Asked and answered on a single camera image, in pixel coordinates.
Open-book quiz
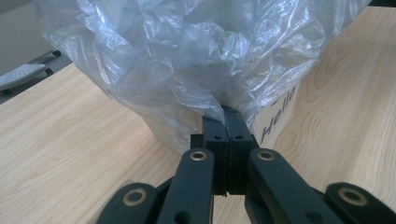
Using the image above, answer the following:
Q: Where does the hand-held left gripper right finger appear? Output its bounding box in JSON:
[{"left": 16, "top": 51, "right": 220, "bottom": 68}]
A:
[{"left": 221, "top": 105, "right": 260, "bottom": 195}]

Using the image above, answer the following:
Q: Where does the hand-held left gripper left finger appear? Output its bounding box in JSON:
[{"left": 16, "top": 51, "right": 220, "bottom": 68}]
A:
[{"left": 190, "top": 115, "right": 231, "bottom": 197}]

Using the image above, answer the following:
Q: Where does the white trash bin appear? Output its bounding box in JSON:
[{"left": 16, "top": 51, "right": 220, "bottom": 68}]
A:
[{"left": 144, "top": 81, "right": 302, "bottom": 155}]

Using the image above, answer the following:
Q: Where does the clear plastic trash bag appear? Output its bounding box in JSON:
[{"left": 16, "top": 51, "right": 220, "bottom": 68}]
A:
[{"left": 32, "top": 0, "right": 372, "bottom": 155}]

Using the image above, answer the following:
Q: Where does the grey perforated metal plate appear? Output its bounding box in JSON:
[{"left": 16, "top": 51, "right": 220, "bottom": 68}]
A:
[{"left": 0, "top": 63, "right": 47, "bottom": 91}]

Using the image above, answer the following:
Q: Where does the dark metal frame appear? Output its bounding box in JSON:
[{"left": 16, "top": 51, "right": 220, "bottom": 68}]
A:
[{"left": 0, "top": 49, "right": 73, "bottom": 105}]

